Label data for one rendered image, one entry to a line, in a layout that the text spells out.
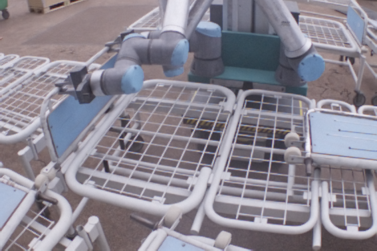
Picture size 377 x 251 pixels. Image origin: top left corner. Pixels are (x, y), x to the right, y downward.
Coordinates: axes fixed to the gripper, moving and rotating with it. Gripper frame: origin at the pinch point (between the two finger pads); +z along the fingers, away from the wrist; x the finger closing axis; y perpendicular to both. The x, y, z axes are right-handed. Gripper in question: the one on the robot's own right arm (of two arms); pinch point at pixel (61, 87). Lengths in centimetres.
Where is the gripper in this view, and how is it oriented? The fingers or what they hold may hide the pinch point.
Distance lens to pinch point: 127.9
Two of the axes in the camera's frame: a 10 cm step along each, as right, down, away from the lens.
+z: -9.5, 0.2, 3.1
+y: 2.6, -5.2, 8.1
